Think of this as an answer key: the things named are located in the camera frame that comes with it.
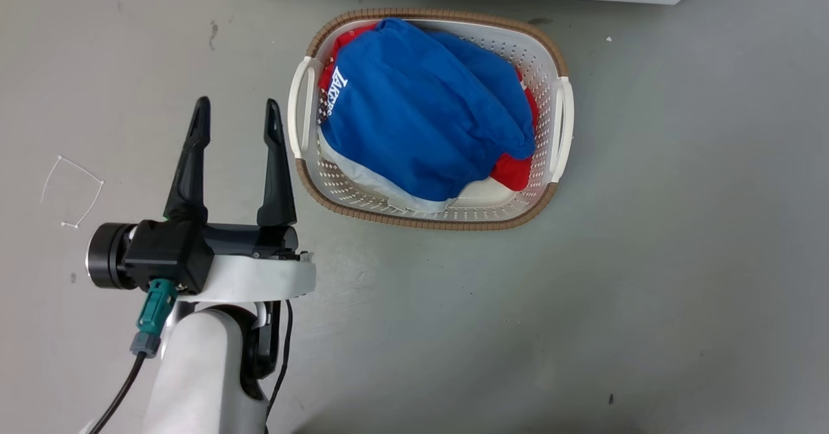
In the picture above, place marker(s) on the left gripper dark and white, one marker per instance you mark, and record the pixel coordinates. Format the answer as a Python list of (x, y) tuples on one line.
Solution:
[(259, 277)]

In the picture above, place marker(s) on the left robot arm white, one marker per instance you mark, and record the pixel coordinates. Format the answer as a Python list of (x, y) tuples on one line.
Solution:
[(197, 376)]

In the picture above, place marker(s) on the blue garment with white lettering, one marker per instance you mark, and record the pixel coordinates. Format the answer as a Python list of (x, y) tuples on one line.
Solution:
[(421, 110)]

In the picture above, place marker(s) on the white laundry basket brown rim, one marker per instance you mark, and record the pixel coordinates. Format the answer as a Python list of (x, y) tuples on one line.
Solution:
[(544, 71)]

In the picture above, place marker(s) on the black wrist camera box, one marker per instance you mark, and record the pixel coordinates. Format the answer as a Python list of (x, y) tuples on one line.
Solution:
[(165, 252)]

